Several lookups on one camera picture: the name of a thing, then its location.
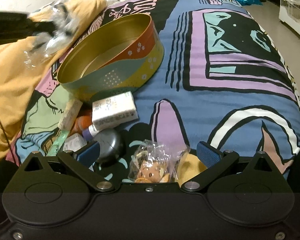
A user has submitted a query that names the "clear bag with dark item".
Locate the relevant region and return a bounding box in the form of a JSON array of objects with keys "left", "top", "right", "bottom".
[{"left": 24, "top": 0, "right": 79, "bottom": 68}]

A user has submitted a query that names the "white tube purple cap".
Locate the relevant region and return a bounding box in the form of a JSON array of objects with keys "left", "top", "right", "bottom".
[{"left": 82, "top": 124, "right": 99, "bottom": 141}]

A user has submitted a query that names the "orange tube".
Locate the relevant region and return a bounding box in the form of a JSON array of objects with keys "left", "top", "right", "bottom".
[{"left": 69, "top": 110, "right": 92, "bottom": 135}]

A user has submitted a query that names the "bagged crochet doll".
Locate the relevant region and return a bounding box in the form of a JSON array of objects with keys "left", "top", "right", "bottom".
[{"left": 128, "top": 140, "right": 190, "bottom": 183}]

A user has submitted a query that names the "colourful cartoon print blanket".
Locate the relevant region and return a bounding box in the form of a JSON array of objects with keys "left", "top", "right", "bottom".
[{"left": 6, "top": 0, "right": 300, "bottom": 183}]

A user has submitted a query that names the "dark grey round case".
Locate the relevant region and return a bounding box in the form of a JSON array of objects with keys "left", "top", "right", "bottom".
[{"left": 94, "top": 128, "right": 122, "bottom": 163}]

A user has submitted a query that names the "white cardboard box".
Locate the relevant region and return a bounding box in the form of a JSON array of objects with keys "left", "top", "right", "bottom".
[{"left": 92, "top": 92, "right": 139, "bottom": 131}]

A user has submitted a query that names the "yellow fleece blanket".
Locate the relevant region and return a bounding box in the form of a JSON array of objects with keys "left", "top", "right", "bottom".
[{"left": 0, "top": 0, "right": 107, "bottom": 165}]

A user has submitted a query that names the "clear box of floss picks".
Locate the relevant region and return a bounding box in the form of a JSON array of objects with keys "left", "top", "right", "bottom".
[{"left": 63, "top": 133, "right": 87, "bottom": 152}]

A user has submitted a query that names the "round colourful metal tin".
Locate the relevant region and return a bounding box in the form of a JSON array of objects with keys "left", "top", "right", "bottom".
[{"left": 57, "top": 14, "right": 164, "bottom": 103}]

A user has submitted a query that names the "green foil sachet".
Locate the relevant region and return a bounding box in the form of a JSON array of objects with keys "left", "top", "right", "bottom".
[{"left": 46, "top": 130, "right": 70, "bottom": 157}]

